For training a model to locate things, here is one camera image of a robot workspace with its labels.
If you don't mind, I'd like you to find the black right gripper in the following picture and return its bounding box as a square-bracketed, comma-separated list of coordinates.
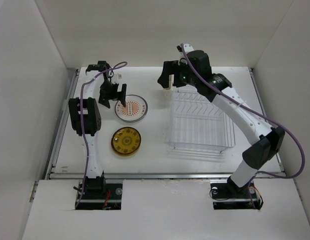
[157, 60, 199, 88]

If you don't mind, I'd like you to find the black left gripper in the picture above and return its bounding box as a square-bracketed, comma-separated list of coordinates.
[99, 80, 126, 109]

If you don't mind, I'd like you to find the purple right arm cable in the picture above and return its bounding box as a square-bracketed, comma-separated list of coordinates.
[181, 42, 306, 208]

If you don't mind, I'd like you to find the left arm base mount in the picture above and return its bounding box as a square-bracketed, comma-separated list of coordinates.
[73, 176, 123, 211]

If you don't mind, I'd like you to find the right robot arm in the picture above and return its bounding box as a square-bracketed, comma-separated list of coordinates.
[157, 43, 285, 197]

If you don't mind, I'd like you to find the orange sunburst plate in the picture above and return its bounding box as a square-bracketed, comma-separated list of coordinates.
[115, 94, 148, 123]

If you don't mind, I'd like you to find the clear wire dish rack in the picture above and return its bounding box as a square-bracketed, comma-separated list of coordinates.
[169, 87, 235, 153]

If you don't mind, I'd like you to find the yellow patterned plate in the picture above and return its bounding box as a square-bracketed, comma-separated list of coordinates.
[111, 126, 142, 157]

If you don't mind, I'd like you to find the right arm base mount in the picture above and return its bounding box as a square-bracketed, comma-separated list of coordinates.
[209, 181, 264, 211]

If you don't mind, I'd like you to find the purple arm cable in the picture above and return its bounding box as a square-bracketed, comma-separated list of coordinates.
[75, 61, 128, 210]
[181, 42, 306, 208]

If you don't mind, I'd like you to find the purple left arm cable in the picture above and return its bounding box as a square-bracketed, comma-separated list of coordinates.
[75, 61, 128, 210]

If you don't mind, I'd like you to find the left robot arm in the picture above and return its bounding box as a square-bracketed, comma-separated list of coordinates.
[68, 61, 127, 180]

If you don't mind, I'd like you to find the aluminium table frame rail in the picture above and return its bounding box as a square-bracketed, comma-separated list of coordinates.
[43, 66, 287, 181]

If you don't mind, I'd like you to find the cream cutlery holder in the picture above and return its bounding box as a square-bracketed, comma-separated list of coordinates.
[163, 74, 174, 97]

